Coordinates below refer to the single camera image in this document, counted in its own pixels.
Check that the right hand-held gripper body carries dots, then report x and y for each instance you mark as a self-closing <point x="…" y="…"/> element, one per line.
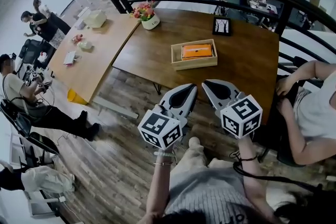
<point x="240" y="115"/>

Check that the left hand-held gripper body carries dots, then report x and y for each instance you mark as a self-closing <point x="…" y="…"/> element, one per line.
<point x="160" y="127"/>

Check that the wooden tissue holder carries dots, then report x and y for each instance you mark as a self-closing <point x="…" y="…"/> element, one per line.
<point x="195" y="63"/>

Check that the orange pack of tissues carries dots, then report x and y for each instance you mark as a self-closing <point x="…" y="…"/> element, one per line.
<point x="196" y="52"/>

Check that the person's left forearm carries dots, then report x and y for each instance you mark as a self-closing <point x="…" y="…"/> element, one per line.
<point x="158" y="186"/>

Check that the person's right forearm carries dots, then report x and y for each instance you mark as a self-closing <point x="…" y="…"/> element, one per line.
<point x="252" y="175"/>

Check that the thin metal bangle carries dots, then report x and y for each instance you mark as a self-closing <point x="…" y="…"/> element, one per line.
<point x="162" y="163"/>

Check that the person's beige trousers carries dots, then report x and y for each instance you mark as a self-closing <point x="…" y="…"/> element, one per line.
<point x="195" y="154"/>

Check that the dark wooden table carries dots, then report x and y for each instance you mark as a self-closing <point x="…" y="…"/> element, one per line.
<point x="157" y="55"/>

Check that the person's grey striped shirt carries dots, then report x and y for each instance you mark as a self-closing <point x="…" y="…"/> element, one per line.
<point x="207" y="194"/>

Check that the yellow bin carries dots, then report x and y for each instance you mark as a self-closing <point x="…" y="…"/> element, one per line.
<point x="74" y="98"/>

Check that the light wooden table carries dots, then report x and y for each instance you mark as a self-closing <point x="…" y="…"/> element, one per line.
<point x="105" y="42"/>

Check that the white pot with flowers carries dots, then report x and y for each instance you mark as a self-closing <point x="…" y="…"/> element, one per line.
<point x="150" y="22"/>

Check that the pale green plastic bag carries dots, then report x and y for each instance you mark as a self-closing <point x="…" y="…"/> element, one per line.
<point x="85" y="46"/>

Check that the white flat device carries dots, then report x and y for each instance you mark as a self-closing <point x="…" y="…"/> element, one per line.
<point x="69" y="57"/>

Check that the small red items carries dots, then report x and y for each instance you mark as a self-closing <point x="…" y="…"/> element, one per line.
<point x="77" y="38"/>

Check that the pale translucent storage box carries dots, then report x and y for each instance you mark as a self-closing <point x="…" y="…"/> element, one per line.
<point x="95" y="19"/>

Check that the black picture frame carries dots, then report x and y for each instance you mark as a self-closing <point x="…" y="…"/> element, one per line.
<point x="222" y="26"/>

